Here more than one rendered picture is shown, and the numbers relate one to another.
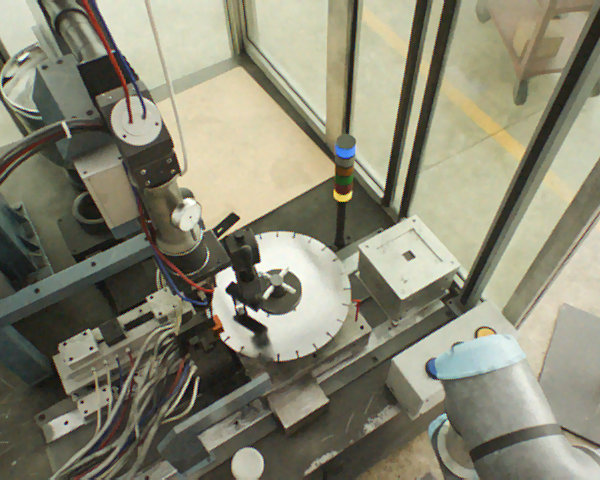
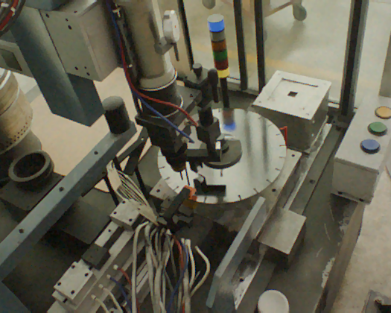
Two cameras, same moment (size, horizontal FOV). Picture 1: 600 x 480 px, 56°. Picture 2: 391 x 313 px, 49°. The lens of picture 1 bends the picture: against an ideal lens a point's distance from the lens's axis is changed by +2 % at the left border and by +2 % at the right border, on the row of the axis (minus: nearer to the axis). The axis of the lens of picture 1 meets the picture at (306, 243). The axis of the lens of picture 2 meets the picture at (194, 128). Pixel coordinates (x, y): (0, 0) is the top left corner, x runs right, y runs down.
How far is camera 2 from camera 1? 0.50 m
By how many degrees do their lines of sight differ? 19
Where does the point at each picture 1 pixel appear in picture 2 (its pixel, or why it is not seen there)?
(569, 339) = not seen: outside the picture
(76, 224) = (17, 188)
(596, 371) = not seen: outside the picture
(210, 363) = (198, 232)
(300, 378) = (272, 214)
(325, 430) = (313, 247)
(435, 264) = (314, 90)
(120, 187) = (103, 28)
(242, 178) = not seen: hidden behind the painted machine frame
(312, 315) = (259, 152)
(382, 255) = (274, 102)
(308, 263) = (229, 124)
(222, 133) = not seen: hidden behind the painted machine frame
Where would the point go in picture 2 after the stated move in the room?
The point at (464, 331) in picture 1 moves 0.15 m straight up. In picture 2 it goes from (367, 116) to (375, 73)
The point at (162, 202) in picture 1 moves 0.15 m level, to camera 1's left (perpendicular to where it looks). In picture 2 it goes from (148, 20) to (56, 57)
